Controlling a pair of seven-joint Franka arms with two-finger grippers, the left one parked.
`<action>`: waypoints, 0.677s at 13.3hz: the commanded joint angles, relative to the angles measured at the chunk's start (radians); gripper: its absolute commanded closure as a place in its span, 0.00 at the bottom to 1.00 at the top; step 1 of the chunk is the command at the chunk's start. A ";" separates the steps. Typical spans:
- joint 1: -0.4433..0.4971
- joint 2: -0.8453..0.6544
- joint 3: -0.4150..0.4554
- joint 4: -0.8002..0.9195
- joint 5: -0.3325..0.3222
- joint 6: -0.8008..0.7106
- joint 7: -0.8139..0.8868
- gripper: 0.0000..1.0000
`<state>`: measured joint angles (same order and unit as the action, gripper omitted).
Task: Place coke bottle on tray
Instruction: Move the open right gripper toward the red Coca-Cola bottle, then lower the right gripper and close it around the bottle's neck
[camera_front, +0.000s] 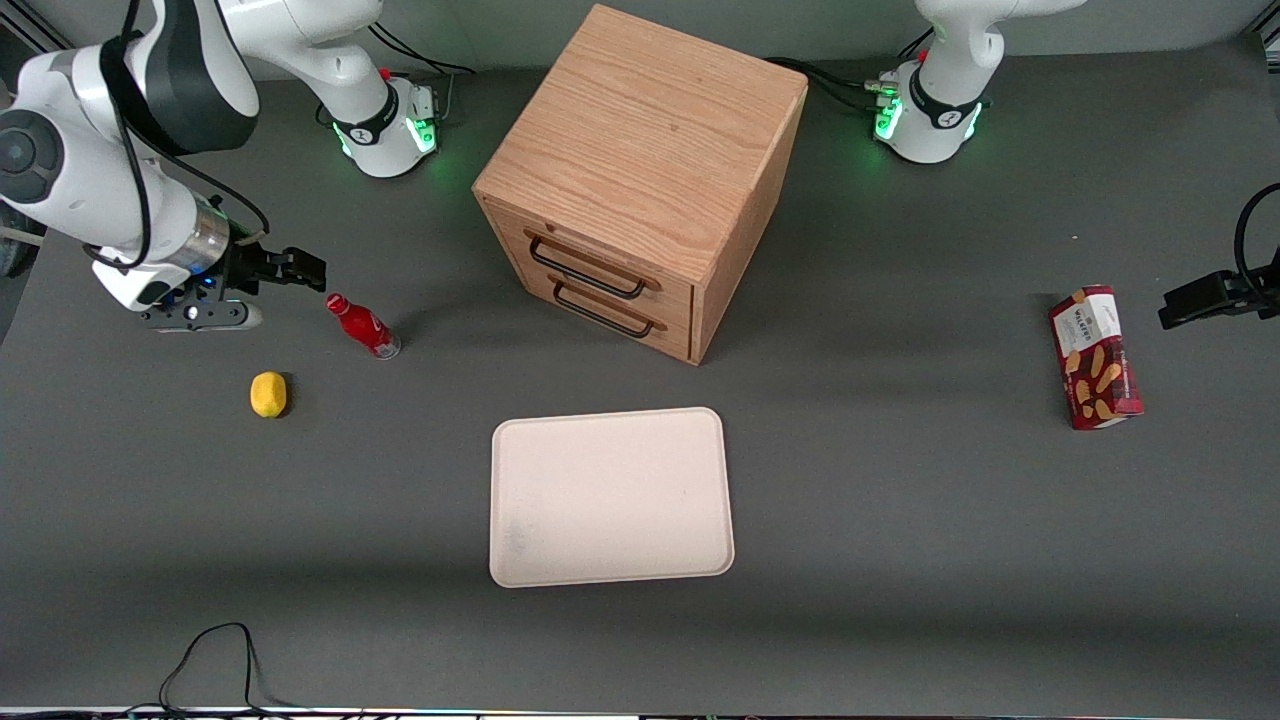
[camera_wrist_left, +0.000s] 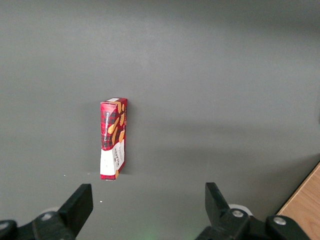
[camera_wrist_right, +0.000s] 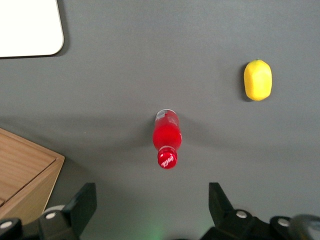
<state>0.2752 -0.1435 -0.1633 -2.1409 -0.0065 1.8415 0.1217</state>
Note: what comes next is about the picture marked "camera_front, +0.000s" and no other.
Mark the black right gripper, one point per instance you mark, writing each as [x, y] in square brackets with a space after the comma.
[247, 266]

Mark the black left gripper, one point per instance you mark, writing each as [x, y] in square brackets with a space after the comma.
[1236, 291]

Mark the red coke bottle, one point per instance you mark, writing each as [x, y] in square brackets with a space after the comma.
[362, 326]

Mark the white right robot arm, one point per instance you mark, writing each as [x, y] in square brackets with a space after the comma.
[330, 60]

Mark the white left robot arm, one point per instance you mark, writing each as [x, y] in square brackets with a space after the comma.
[950, 90]

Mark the beige plastic tray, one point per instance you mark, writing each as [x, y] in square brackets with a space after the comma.
[610, 497]

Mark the yellow lemon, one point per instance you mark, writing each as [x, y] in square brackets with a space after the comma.
[268, 394]

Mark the red cookie box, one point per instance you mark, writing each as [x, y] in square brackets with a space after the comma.
[1095, 360]

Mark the wooden drawer cabinet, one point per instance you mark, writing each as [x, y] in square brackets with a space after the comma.
[640, 140]

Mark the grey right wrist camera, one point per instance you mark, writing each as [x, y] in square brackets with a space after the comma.
[200, 315]

